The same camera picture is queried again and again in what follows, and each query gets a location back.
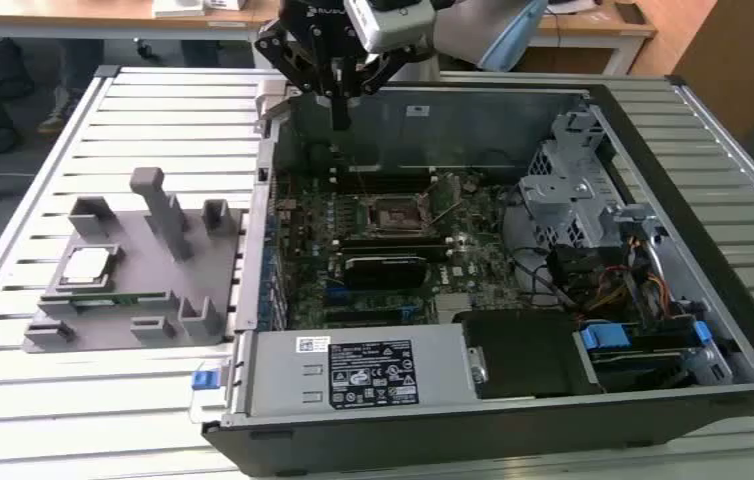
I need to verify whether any silver CPU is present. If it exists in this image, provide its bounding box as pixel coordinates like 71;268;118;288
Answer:
58;245;115;285

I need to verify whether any black RAM slot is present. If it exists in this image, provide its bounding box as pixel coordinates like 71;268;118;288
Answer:
332;167;436;190

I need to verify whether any white box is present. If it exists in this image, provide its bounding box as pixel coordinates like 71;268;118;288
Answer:
152;0;208;19

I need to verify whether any silver power supply with label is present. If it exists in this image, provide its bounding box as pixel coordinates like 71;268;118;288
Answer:
245;322;485;419

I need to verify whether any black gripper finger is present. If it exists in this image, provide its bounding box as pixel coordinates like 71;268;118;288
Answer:
253;19;344;131
341;46;418;132

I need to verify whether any black CPU socket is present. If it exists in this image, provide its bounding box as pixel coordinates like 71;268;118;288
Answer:
362;193;437;239

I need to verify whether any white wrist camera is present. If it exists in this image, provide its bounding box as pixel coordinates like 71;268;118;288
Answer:
344;0;437;54

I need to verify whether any grey parts rack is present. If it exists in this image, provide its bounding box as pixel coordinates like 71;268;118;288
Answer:
19;167;248;355

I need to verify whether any wooden desk white frame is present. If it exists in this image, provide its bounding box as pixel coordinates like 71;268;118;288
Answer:
248;0;657;76
0;0;274;69

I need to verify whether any black PC case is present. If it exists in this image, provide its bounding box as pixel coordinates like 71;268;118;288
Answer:
186;78;754;477

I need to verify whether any green RAM stick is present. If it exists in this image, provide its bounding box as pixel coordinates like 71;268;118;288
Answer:
39;292;168;307

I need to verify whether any silver drive cage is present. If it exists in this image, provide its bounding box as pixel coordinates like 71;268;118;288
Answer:
518;112;624;249

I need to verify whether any silver chipset heatsink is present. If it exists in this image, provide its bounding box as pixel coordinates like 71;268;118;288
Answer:
433;293;472;324

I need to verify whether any person's leg in jeans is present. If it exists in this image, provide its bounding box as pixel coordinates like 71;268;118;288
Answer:
55;38;105;94

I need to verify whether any black RAM stick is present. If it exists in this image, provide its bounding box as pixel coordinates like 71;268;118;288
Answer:
341;244;449;259
340;235;441;247

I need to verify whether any coloured power wire bundle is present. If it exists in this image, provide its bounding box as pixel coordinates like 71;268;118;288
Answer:
575;234;675;321

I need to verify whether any wooden cabinet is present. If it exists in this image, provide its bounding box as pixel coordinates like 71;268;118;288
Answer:
628;0;754;141

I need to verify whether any person's pale shoe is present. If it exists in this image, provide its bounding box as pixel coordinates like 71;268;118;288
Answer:
35;85;82;134

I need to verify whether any blue disk carrier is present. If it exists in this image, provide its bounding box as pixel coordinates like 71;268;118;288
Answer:
579;322;631;354

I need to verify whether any black graphics card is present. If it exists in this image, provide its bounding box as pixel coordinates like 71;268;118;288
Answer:
341;255;429;291

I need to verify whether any green motherboard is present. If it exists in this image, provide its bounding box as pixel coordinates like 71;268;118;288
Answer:
268;168;525;331

